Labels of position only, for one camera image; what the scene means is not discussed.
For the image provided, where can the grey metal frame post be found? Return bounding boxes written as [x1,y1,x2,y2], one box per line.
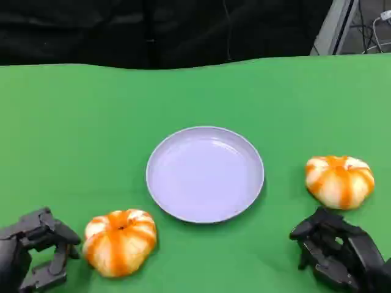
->
[310,0,360,56]

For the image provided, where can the lilac round plate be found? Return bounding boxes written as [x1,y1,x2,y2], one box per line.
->
[145,125,265,225]

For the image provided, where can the orange white toy bread roll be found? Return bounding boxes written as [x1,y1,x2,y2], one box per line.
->
[304,155,376,211]
[82,208,158,278]

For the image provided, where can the black backdrop curtain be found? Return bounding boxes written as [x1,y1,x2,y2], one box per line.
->
[0,0,334,70]

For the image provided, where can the green table cloth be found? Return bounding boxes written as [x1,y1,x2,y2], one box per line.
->
[0,53,391,293]

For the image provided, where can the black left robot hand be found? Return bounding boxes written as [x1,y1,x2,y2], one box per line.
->
[0,206,82,293]

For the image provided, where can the white cable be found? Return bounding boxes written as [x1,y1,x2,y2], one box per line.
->
[365,16,391,54]

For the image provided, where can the black floor cables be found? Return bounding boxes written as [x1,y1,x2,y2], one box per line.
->
[349,0,391,54]

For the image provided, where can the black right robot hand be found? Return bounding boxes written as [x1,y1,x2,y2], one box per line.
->
[288,206,386,293]

